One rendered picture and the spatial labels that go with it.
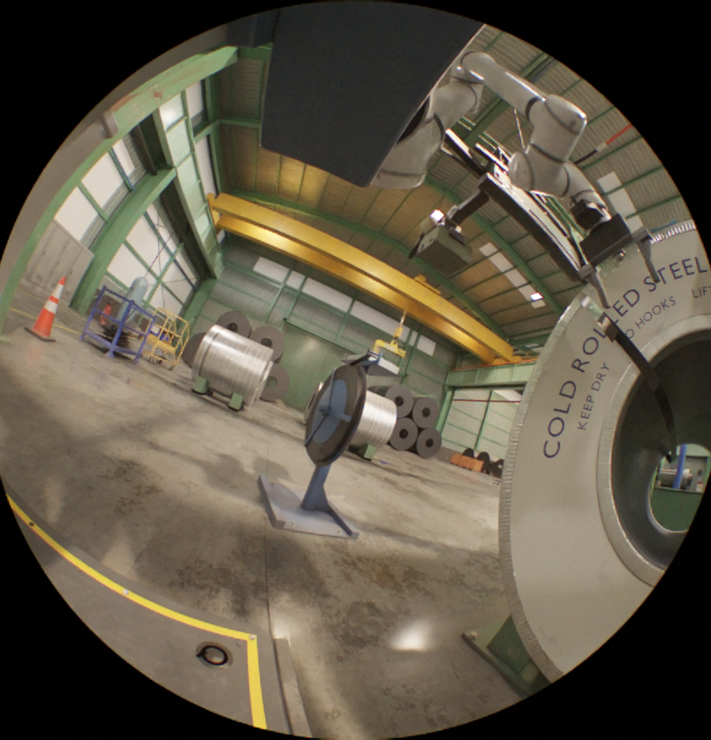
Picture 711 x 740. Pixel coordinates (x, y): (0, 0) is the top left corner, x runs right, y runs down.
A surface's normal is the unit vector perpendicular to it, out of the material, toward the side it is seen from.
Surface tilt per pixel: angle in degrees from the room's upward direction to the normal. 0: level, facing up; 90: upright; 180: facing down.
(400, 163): 153
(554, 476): 90
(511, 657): 90
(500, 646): 90
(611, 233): 114
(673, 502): 90
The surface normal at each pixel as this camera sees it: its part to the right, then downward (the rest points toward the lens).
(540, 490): -0.88, -0.40
